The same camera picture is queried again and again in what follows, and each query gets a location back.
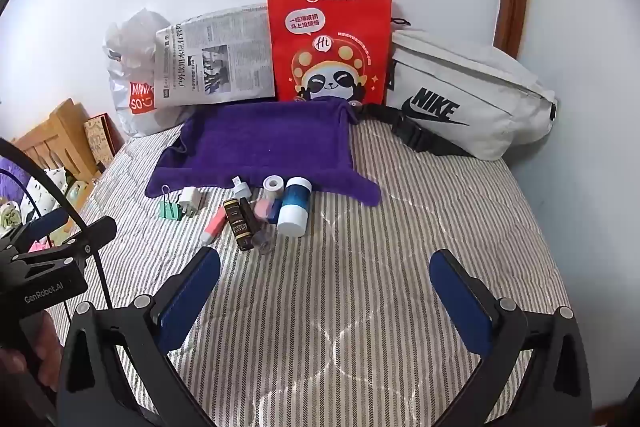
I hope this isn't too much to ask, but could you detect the folded newspaper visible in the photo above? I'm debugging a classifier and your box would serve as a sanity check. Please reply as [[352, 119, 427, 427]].
[[154, 3, 278, 108]]

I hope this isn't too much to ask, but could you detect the patterned flat box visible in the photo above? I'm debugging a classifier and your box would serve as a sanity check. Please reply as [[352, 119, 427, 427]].
[[82, 113, 126, 168]]

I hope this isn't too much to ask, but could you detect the purple towel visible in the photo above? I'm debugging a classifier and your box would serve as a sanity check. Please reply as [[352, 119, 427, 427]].
[[145, 99, 383, 208]]

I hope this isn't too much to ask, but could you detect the floral white cloth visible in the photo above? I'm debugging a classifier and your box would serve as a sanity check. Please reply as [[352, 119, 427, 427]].
[[27, 166, 68, 214]]

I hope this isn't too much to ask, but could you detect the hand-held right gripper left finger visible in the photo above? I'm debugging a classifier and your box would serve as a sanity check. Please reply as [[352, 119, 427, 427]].
[[55, 248, 222, 427]]

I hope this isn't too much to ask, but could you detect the white plastic shopping bag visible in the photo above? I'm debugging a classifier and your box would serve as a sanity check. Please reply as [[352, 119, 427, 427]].
[[102, 8, 193, 138]]

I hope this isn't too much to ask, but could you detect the green binder clip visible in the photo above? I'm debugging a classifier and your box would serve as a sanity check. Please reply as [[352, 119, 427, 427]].
[[159, 188, 183, 221]]

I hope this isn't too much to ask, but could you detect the red paper bag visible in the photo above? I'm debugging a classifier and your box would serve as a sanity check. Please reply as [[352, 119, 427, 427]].
[[266, 0, 393, 105]]

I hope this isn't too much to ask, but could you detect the black cable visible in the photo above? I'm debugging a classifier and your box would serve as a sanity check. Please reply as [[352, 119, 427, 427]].
[[0, 138, 112, 310]]

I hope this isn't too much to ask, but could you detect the small clear bottle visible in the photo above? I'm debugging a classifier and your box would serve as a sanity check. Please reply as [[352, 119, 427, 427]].
[[252, 227, 276, 255]]

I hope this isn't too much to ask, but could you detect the pink tube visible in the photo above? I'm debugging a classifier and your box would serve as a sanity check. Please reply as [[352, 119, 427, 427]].
[[201, 209, 228, 245]]

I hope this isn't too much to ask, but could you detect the person's left hand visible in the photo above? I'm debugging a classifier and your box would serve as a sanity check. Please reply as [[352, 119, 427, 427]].
[[0, 311, 63, 403]]

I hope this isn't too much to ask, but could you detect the blue and white bottle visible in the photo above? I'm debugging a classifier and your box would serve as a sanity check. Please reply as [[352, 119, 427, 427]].
[[277, 177, 313, 239]]

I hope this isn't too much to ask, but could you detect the white waist bag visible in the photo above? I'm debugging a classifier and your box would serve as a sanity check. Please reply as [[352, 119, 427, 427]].
[[362, 18, 558, 162]]

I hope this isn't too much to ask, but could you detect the striped bed cover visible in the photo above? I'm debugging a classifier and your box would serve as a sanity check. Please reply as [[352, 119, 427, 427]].
[[47, 112, 601, 427]]

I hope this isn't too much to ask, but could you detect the purple cloth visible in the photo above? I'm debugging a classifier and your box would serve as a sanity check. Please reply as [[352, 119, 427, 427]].
[[0, 156, 32, 204]]

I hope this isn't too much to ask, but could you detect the white charger plug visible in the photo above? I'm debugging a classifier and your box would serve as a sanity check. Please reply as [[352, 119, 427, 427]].
[[179, 187, 206, 220]]

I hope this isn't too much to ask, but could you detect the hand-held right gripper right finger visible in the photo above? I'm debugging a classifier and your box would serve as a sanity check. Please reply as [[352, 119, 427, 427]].
[[429, 250, 601, 427]]

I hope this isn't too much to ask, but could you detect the pink and blue eraser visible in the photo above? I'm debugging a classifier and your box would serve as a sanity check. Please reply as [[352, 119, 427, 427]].
[[254, 198, 283, 224]]

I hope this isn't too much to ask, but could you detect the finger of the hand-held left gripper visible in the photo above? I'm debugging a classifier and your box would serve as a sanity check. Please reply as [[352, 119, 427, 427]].
[[65, 216, 117, 258], [20, 209, 71, 240]]

